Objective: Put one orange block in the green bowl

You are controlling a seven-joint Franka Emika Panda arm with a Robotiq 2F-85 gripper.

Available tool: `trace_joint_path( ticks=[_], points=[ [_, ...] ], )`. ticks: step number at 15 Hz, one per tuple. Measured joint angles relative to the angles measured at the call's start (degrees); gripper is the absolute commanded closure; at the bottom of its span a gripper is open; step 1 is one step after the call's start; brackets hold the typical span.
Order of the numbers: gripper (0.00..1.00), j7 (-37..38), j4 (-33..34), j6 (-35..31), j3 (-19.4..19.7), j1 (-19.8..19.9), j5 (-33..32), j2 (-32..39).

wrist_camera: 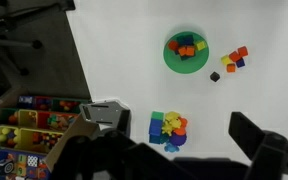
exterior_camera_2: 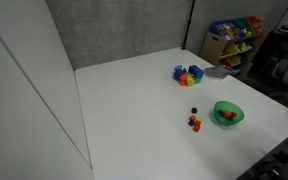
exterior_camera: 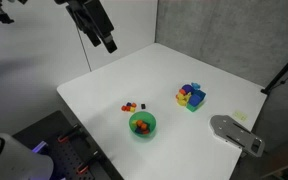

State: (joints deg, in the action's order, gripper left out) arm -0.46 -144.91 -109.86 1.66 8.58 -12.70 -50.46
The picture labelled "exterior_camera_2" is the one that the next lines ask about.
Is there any green plastic bowl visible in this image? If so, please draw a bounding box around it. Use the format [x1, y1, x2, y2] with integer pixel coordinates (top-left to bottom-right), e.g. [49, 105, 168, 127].
[213, 100, 246, 128]

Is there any purple toy piece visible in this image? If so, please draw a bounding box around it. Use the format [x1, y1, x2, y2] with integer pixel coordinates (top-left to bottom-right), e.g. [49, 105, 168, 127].
[172, 69, 185, 81]

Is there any orange toy piece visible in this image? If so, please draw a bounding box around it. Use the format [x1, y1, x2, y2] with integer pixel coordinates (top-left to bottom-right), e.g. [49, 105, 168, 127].
[178, 74, 189, 87]

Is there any yellow toy piece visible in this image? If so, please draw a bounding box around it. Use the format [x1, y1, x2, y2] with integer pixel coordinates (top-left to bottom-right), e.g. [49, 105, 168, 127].
[185, 73, 196, 88]

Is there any blue toy box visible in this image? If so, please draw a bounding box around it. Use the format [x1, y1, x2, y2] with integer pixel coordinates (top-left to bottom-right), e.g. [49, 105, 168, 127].
[188, 64, 205, 80]

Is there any grey metal mounting plate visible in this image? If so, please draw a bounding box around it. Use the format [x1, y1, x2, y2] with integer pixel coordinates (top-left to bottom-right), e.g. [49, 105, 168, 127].
[204, 65, 234, 81]

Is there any black stand pole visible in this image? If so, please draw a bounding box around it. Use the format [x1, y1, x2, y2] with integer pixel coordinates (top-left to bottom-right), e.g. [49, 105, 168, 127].
[180, 0, 196, 51]

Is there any wooden toy shelf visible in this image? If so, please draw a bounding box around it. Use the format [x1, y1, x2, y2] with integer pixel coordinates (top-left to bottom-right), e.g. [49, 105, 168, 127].
[199, 15, 271, 75]

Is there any yellow storage bin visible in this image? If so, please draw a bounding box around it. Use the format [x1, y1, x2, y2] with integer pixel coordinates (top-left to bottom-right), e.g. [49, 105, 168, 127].
[223, 42, 242, 56]
[226, 55, 242, 67]

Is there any blue storage bin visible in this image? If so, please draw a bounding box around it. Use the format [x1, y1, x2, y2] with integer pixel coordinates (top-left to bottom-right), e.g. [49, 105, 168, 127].
[208, 19, 246, 42]

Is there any green storage bin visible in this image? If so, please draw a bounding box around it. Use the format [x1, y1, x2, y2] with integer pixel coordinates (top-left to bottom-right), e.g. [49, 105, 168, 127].
[235, 17, 256, 34]

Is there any red storage bin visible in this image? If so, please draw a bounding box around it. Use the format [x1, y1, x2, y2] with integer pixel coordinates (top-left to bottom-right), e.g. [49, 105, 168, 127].
[246, 15, 263, 32]

